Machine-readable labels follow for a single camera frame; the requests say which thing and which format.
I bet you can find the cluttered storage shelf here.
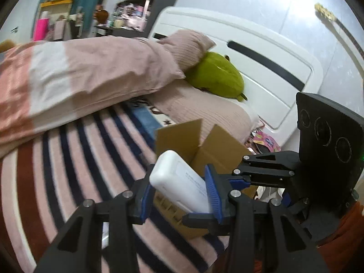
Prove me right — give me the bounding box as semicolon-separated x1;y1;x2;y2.
112;0;167;32

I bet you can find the blue cloth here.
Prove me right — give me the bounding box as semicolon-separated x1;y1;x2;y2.
131;106;163;138

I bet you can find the white plastic bottle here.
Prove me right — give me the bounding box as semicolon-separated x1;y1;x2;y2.
149;150;212;214

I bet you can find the pink ribbed pillow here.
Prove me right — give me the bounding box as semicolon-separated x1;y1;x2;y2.
157;30;217;73
147;79;261;145

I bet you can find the brown round vase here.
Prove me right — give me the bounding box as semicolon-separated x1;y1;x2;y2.
95;5;110;25

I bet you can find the brown cardboard box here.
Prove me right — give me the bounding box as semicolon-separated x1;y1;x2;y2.
154;118;260;240

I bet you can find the colourful printed packet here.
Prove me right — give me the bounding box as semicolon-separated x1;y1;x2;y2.
247;130;282;154

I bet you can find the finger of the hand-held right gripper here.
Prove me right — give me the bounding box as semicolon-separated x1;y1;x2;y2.
182;213;231;236
226;150;300;190

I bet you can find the green plush toy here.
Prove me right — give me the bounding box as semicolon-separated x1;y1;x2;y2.
185;51;248;102

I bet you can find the pink bag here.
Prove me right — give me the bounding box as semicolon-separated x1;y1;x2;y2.
32;11;49;42

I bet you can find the white bed headboard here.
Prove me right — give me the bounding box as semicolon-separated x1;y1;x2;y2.
148;6;325;154

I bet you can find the brown plush toy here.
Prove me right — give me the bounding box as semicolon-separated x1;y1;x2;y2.
0;40;15;54

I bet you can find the striped bed blanket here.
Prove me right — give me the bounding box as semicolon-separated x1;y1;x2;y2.
0;102;231;273

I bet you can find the pink and white duvet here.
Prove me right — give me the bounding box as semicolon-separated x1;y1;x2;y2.
0;36;186;152

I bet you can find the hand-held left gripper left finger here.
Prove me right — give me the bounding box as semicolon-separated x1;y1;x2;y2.
34;173;154;273

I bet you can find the guitar neck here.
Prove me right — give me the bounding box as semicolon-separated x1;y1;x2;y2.
314;2;364;78

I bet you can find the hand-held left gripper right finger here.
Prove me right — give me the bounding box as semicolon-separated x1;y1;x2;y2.
204;164;329;273

